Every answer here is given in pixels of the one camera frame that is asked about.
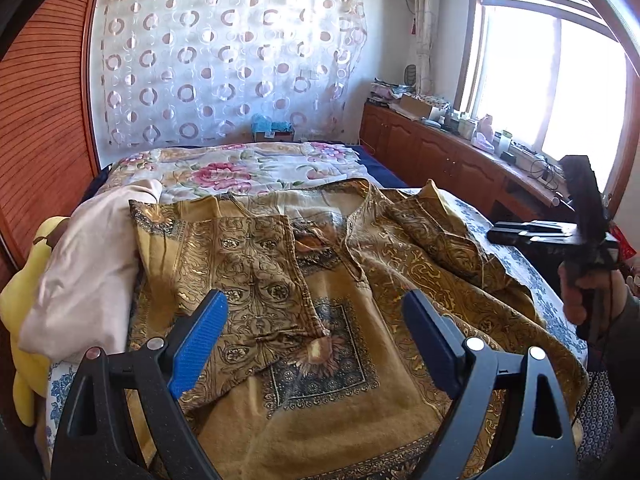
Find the lace window curtain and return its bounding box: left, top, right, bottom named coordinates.
left=412, top=0, right=444, bottom=97

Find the red tag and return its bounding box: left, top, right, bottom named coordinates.
left=607, top=225, right=635, bottom=262

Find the wooden framed window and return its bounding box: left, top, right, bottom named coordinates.
left=452, top=0, right=640, bottom=203

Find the pink packet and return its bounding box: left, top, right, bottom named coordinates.
left=471, top=115, right=497, bottom=152

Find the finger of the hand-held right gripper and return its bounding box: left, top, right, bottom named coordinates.
left=487, top=231, right=578, bottom=247
left=497, top=220, right=576, bottom=234

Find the person's right forearm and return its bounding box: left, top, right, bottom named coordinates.
left=597, top=285, right=640, bottom=433

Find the wooden slatted wardrobe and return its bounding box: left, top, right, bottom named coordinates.
left=0, top=0, right=109, bottom=273

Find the person's right hand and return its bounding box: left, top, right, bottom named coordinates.
left=557, top=262, right=630, bottom=327

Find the open cardboard box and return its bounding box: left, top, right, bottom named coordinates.
left=390, top=92, right=452, bottom=122

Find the navy blue blanket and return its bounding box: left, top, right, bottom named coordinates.
left=350, top=144, right=412, bottom=189

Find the long wooden cabinet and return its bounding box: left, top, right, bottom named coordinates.
left=360, top=102, right=576, bottom=226

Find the pale pink cloth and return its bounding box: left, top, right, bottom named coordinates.
left=20, top=179, right=164, bottom=364

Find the golden patterned shirt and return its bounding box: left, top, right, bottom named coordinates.
left=129, top=179, right=591, bottom=480

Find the circle patterned sheer curtain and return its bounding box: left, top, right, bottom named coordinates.
left=97, top=0, right=369, bottom=149

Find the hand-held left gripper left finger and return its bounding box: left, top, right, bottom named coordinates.
left=50, top=289, right=230, bottom=480

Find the stack of folded cloths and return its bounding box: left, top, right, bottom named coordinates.
left=369, top=78, right=417, bottom=107

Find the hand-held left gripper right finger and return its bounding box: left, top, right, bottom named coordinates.
left=401, top=289, right=581, bottom=480

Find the yellow plush toy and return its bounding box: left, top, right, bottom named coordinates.
left=0, top=216, right=72, bottom=428

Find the light blue plastic bag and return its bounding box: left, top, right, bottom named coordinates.
left=250, top=113, right=296, bottom=134

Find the pink floral quilt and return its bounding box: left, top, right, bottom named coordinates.
left=106, top=141, right=369, bottom=197

